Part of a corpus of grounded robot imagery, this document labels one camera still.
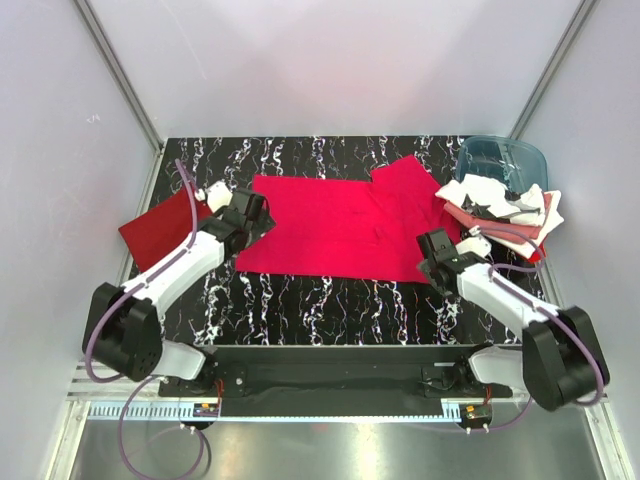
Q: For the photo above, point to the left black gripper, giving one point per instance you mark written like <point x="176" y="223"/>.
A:
<point x="261" y="220"/>

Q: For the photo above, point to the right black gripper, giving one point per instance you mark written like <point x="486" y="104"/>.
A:
<point x="430" y="270"/>

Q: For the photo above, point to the bright pink-red t-shirt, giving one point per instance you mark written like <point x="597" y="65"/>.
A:
<point x="349" y="229"/>

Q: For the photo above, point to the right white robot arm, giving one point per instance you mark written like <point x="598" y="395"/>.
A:
<point x="559" y="361"/>

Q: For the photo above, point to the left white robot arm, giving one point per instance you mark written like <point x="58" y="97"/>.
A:
<point x="123" y="337"/>

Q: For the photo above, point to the dusty pink folded t-shirt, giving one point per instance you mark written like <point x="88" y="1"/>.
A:
<point x="505" y="231"/>

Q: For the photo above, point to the white black printed t-shirt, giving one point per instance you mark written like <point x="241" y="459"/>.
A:
<point x="489" y="199"/>

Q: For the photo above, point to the folded dark red t-shirt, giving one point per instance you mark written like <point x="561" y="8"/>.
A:
<point x="155" y="234"/>

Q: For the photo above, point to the red t-shirt under pile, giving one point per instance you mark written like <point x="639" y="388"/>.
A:
<point x="538" y="255"/>

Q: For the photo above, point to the white folded t-shirt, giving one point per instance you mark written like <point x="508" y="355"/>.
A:
<point x="553" y="220"/>

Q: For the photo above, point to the blue transparent plastic bin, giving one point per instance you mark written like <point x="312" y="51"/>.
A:
<point x="516" y="164"/>

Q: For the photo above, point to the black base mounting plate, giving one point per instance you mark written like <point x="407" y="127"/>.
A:
<point x="337" y="375"/>

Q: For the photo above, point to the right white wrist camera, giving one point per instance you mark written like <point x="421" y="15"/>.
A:
<point x="476" y="243"/>

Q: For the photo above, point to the left aluminium frame post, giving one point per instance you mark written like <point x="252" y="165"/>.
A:
<point x="109" y="56"/>

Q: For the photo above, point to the aluminium frame post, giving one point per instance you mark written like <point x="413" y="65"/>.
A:
<point x="577" y="23"/>
<point x="109" y="56"/>

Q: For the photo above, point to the white slotted cable duct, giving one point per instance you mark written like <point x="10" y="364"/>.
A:
<point x="418" y="411"/>

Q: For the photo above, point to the right aluminium frame post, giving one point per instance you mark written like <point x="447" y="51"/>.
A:
<point x="577" y="23"/>

